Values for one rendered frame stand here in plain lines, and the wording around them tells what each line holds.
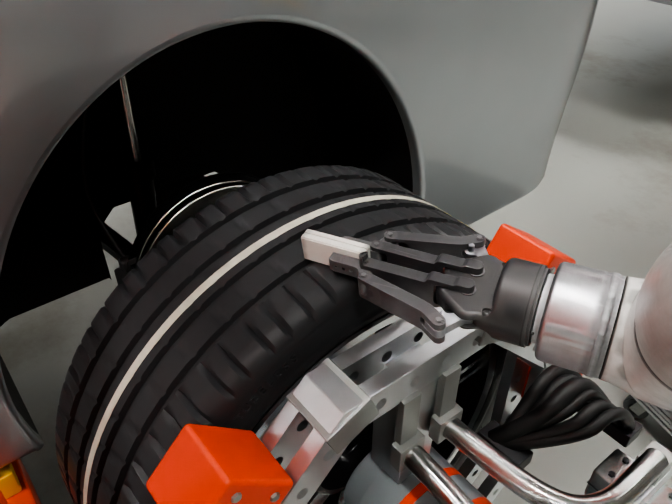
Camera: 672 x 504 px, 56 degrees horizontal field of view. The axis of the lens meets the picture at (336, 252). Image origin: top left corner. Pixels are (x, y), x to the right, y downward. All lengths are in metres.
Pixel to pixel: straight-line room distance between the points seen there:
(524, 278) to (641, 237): 2.42
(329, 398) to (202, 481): 0.13
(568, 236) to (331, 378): 2.31
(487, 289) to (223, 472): 0.27
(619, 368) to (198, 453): 0.35
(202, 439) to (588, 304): 0.34
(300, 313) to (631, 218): 2.56
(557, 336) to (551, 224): 2.37
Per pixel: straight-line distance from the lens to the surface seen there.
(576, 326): 0.54
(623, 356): 0.54
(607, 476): 0.81
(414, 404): 0.65
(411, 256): 0.60
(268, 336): 0.60
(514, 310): 0.55
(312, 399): 0.60
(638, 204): 3.19
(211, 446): 0.57
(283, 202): 0.73
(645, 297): 0.42
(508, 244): 0.74
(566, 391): 0.74
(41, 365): 2.34
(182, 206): 1.08
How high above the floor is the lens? 1.58
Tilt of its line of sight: 38 degrees down
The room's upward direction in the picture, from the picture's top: straight up
